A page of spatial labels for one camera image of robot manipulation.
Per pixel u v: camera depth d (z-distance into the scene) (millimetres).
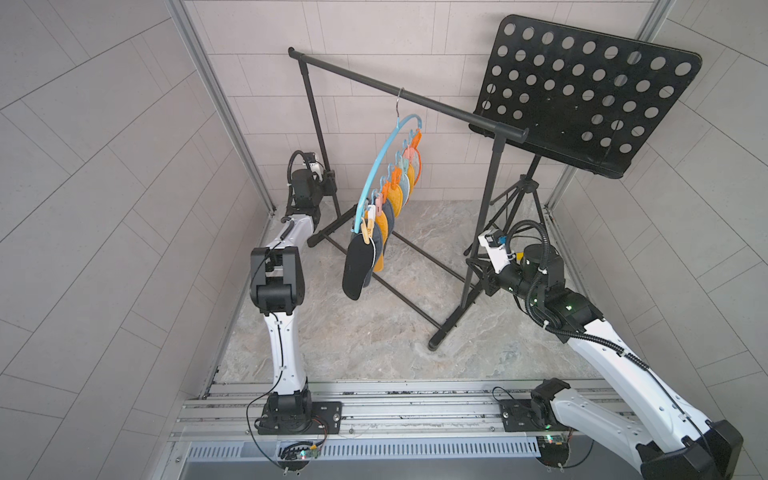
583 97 642
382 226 719
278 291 578
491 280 622
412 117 663
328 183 870
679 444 373
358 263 737
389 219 743
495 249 597
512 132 456
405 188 768
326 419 708
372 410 725
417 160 862
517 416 708
